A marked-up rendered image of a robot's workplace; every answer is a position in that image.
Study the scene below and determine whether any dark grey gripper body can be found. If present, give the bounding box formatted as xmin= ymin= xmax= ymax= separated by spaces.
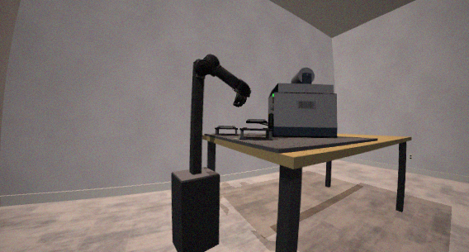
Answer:
xmin=235 ymin=93 xmax=247 ymax=103

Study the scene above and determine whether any grey cylinder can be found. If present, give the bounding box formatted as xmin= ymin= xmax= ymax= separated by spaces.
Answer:
xmin=291 ymin=68 xmax=315 ymax=83

